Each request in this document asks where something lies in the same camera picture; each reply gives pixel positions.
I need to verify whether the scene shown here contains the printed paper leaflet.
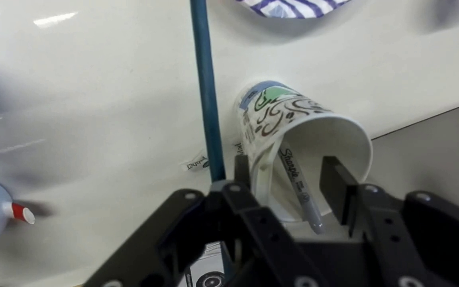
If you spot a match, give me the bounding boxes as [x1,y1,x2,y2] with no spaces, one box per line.
[183,240,226,287]

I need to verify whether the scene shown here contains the patterned paper coffee cup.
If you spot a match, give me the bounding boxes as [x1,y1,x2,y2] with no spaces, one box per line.
[232,77,374,224]

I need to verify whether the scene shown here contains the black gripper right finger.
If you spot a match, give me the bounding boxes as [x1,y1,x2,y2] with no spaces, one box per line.
[318,154,459,287]

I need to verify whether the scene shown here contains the blue patterned paper plate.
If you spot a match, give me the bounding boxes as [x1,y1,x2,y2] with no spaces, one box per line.
[235,0,350,20]

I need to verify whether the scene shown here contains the grey Sharpie marker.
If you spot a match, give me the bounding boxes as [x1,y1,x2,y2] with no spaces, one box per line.
[275,138,326,234]

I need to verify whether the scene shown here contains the small printed label strip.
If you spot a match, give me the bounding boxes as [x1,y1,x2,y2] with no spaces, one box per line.
[184,154,210,172]

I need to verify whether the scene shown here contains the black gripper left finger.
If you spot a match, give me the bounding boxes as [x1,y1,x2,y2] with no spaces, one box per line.
[79,154,322,287]

